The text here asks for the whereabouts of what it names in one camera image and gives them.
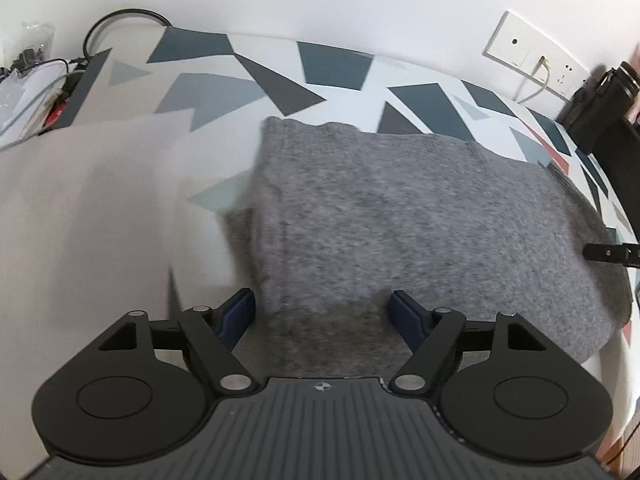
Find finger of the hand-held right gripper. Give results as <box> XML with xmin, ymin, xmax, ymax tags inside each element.
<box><xmin>585</xmin><ymin>242</ymin><xmax>640</xmax><ymax>268</ymax></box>

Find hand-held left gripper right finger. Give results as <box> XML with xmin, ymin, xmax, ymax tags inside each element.
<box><xmin>389</xmin><ymin>289</ymin><xmax>548</xmax><ymax>395</ymax></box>

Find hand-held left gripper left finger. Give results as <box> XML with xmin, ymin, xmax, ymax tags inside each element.
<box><xmin>97</xmin><ymin>287</ymin><xmax>258</xmax><ymax>396</ymax></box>

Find grey knit sweater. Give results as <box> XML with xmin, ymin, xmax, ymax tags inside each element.
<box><xmin>222</xmin><ymin>116</ymin><xmax>632</xmax><ymax>378</ymax></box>

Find black bag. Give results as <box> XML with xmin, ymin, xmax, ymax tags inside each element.
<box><xmin>556</xmin><ymin>60</ymin><xmax>640</xmax><ymax>161</ymax></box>

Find white foam sheet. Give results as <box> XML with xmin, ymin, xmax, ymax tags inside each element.
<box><xmin>0</xmin><ymin>110</ymin><xmax>256</xmax><ymax>466</ymax></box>

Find white power socket plate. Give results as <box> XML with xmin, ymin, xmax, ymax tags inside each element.
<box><xmin>547</xmin><ymin>57</ymin><xmax>591</xmax><ymax>101</ymax></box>

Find clear plastic bags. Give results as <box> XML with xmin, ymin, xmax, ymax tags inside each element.
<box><xmin>0</xmin><ymin>20</ymin><xmax>71</xmax><ymax>146</ymax></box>

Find white cable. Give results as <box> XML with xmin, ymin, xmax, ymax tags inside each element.
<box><xmin>515</xmin><ymin>56</ymin><xmax>552</xmax><ymax>106</ymax></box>

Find white data wall plate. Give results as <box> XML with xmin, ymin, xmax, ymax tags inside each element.
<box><xmin>520</xmin><ymin>40</ymin><xmax>563</xmax><ymax>88</ymax></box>

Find white coax wall plate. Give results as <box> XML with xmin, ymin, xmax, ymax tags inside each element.
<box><xmin>482</xmin><ymin>10</ymin><xmax>538</xmax><ymax>68</ymax></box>

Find black cable loop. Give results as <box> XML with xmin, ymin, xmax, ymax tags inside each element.
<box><xmin>82</xmin><ymin>8</ymin><xmax>173</xmax><ymax>63</ymax></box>

